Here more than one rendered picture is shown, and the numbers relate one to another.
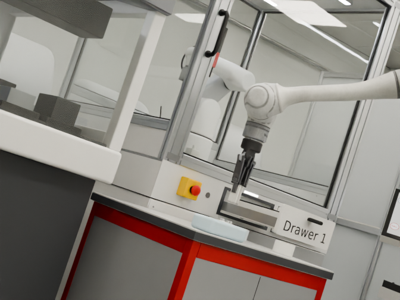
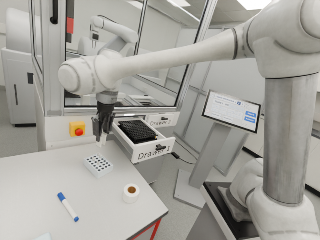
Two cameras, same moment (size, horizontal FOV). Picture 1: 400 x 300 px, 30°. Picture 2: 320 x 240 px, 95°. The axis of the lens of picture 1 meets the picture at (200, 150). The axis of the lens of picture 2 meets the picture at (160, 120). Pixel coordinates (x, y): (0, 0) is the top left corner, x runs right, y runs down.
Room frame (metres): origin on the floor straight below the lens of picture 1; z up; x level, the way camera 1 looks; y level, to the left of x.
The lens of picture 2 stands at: (2.03, -0.34, 1.34)
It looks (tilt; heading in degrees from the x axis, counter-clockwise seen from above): 22 degrees down; 352
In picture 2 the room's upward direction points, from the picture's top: 16 degrees clockwise
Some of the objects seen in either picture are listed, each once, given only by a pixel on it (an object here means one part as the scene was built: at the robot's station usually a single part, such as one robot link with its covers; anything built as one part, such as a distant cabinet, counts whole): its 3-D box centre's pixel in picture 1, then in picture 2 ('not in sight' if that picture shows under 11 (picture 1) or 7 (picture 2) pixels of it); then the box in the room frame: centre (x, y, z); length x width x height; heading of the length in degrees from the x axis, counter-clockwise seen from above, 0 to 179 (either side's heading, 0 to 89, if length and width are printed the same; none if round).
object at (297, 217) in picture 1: (305, 227); (155, 148); (2.74, -0.46, 0.87); 0.29 x 0.02 x 0.11; 128
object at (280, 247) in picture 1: (283, 248); (130, 193); (2.50, -0.37, 0.78); 0.07 x 0.07 x 0.04
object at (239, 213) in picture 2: not in sight; (245, 200); (2.55, -0.94, 0.80); 0.22 x 0.18 x 0.06; 97
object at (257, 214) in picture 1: (265, 217); (135, 132); (2.91, -0.33, 0.86); 0.40 x 0.26 x 0.06; 38
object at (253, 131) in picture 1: (255, 133); (106, 95); (2.67, -0.17, 1.14); 0.09 x 0.09 x 0.06
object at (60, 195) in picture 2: not in sight; (67, 205); (2.42, -0.15, 0.77); 0.14 x 0.02 x 0.02; 52
